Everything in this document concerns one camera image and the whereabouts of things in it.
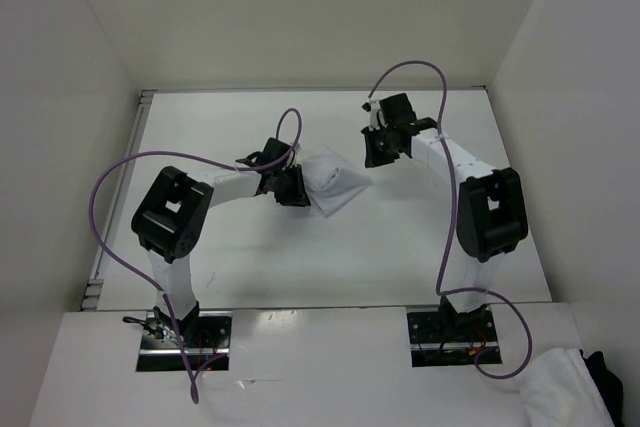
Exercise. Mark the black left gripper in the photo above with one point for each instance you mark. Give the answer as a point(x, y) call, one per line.
point(298, 195)

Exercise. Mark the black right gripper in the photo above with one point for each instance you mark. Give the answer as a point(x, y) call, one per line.
point(372, 158)

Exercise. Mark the white skirt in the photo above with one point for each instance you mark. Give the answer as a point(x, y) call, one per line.
point(330, 180)

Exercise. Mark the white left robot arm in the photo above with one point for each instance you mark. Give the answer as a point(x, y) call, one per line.
point(171, 217)

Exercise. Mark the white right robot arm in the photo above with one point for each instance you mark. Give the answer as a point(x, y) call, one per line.
point(489, 215)

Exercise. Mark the white cloth pile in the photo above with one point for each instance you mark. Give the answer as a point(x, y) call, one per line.
point(557, 389)

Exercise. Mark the black cloth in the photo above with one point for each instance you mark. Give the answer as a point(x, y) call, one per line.
point(608, 385)

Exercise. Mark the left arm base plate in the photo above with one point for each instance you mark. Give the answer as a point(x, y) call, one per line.
point(207, 343)

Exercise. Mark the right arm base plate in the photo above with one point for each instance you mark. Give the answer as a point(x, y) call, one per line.
point(436, 339)

